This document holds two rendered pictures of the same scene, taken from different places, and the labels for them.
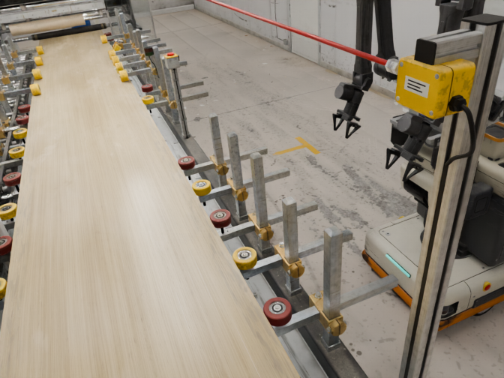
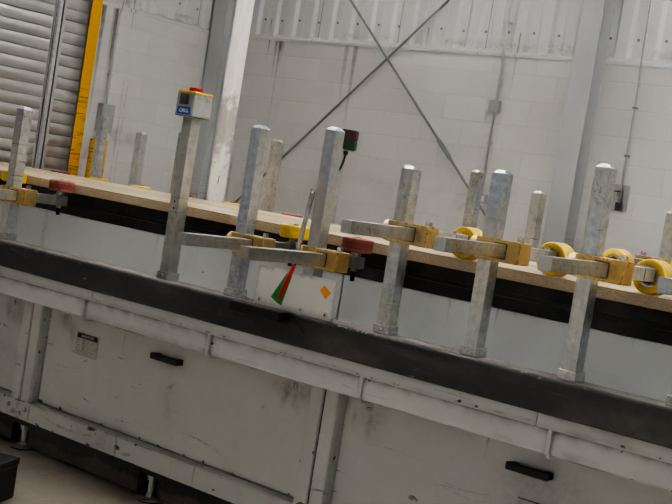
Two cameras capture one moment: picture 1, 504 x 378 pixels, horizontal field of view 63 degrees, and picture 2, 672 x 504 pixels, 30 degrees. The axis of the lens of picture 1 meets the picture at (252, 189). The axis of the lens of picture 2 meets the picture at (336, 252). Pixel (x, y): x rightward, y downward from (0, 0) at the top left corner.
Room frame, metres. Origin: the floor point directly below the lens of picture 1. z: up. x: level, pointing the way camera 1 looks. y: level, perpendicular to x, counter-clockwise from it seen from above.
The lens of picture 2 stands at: (5.61, -1.05, 1.03)
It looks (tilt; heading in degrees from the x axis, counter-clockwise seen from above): 3 degrees down; 148
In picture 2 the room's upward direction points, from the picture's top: 9 degrees clockwise
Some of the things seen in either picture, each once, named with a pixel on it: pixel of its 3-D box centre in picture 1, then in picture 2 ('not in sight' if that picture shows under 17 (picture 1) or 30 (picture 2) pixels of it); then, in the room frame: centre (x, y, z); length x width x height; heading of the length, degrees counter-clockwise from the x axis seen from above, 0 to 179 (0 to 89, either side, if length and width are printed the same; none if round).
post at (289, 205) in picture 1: (292, 256); not in sight; (1.04, -0.11, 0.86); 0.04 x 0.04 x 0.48; 19
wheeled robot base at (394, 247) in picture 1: (444, 257); not in sight; (1.67, -1.03, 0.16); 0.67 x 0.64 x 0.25; 109
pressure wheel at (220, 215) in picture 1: (221, 226); not in sight; (1.27, 0.13, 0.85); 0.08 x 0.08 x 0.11
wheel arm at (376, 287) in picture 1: (337, 304); not in sight; (0.86, -0.22, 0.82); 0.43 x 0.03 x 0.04; 109
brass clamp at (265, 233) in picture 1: (260, 226); not in sight; (1.30, -0.02, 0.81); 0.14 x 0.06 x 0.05; 19
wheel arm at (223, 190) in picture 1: (245, 184); not in sight; (1.57, 0.03, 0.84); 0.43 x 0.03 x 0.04; 109
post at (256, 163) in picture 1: (261, 209); not in sight; (1.28, -0.03, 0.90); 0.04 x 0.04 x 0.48; 19
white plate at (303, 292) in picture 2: not in sight; (293, 292); (2.91, 0.52, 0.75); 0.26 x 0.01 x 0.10; 19
